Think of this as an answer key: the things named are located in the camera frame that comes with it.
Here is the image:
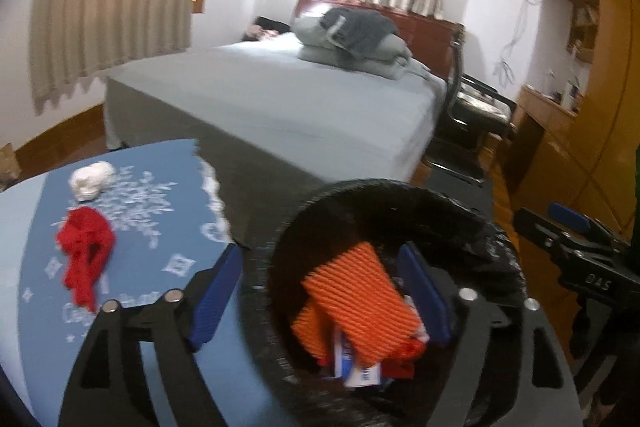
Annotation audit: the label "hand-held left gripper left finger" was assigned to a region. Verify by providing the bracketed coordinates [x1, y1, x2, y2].
[57, 243, 245, 427]

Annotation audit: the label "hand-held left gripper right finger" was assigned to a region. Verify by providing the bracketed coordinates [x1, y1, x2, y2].
[397, 241, 584, 427]

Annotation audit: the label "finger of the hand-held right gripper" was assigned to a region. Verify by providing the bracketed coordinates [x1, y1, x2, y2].
[547, 202, 609, 244]
[513, 206, 572, 259]

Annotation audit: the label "red white snack packet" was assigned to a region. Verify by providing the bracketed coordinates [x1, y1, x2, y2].
[318, 297, 430, 391]

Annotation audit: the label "black trash bin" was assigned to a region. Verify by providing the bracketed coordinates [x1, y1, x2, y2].
[239, 178, 527, 427]

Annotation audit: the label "orange foam net sleeve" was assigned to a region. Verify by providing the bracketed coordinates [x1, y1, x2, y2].
[291, 241, 422, 366]

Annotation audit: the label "wooden wardrobe cabinet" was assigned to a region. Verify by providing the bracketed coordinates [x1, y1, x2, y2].
[509, 0, 640, 259]

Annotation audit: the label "black office chair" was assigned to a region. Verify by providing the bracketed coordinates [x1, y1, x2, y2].
[421, 27, 519, 186]

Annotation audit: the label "red crumpled cloth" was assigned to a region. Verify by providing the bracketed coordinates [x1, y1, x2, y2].
[54, 206, 117, 313]

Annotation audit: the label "white crumpled tissue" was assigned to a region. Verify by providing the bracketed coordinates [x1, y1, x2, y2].
[68, 161, 115, 203]

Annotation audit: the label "blue leaf print tablecloth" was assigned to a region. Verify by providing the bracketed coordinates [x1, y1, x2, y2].
[0, 138, 246, 427]

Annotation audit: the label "bed with grey sheet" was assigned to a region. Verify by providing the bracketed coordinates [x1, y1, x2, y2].
[103, 32, 449, 249]

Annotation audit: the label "grey pillows and blanket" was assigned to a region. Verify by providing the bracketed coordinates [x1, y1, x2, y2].
[291, 0, 466, 84]

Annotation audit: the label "light grey pillow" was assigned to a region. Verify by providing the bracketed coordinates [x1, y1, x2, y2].
[298, 43, 414, 81]
[292, 15, 407, 58]

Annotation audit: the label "brown paper bag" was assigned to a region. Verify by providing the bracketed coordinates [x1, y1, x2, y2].
[0, 142, 21, 184]

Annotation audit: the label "dark grey garment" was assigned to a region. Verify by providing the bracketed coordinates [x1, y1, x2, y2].
[319, 8, 399, 60]

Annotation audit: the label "dark pink bundle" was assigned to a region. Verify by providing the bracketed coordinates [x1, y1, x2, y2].
[242, 16, 292, 43]

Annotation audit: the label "white hanging cables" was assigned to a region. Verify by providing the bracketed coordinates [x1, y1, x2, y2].
[494, 0, 539, 88]

